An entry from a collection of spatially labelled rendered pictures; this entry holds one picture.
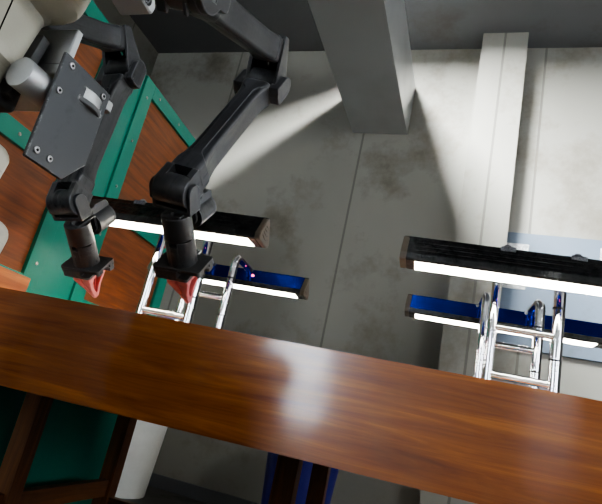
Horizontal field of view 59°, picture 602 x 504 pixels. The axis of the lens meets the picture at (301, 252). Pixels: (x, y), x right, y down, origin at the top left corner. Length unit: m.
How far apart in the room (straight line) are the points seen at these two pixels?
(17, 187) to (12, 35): 1.00
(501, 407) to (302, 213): 3.11
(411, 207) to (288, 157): 1.04
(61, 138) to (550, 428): 0.83
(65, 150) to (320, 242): 3.06
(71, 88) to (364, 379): 0.63
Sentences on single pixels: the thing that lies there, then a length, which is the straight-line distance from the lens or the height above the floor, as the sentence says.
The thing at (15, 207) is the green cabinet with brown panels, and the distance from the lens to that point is 1.80.
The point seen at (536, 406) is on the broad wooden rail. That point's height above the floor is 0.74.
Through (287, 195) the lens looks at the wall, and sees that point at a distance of 3.99.
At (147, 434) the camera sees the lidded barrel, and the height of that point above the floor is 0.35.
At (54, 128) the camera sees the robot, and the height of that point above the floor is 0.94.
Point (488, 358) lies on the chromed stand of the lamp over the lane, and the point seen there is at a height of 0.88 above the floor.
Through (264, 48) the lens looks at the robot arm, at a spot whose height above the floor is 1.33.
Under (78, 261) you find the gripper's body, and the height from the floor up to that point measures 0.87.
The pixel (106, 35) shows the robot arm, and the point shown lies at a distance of 1.40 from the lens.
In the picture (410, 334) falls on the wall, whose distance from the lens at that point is 3.48.
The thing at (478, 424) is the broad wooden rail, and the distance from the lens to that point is 0.91.
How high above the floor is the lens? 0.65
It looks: 17 degrees up
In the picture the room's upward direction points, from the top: 13 degrees clockwise
